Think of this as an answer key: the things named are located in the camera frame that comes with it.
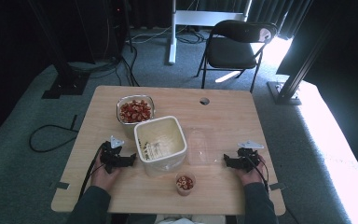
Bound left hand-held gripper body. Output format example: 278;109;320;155
99;134;126;175

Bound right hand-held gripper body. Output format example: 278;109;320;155
234;140;265;174

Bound clear plastic bag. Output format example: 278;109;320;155
185;127;221;166

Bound white square bin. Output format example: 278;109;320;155
133;115;188;177

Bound heap of red ring snacks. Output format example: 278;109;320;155
118;99;153;124

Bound few red ring snacks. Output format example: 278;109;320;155
176;175;195;190

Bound small brown cup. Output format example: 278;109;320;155
175;172;197;197

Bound person's right hand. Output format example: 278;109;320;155
236;154;269;187

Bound person's left hand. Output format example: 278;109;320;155
90;152;122;192

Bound printed scraps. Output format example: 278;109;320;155
139;139;164;161

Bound grey tape strip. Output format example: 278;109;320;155
268;182;287;191
49;181;71;190

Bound person's white clothing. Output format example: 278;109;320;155
154;214;227;224

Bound black metal stand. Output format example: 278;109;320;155
27;0;91;100
266;18;335;106

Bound black folding chair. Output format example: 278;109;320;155
195;20;279;93

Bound right hand-held gripper cable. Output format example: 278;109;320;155
247;155;270;192

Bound hand-held gripper cable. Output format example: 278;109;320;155
78;144;106;201
247;155;270;192

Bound left hand-held gripper cable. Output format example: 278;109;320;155
78;144;106;201

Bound black looped floor cable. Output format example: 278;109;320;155
28;114;79;153

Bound bundle of black floor cables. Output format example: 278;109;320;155
68;43;142;88

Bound white floor cables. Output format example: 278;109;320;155
126;25;207;45

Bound white desk frame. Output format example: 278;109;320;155
167;0;254;65

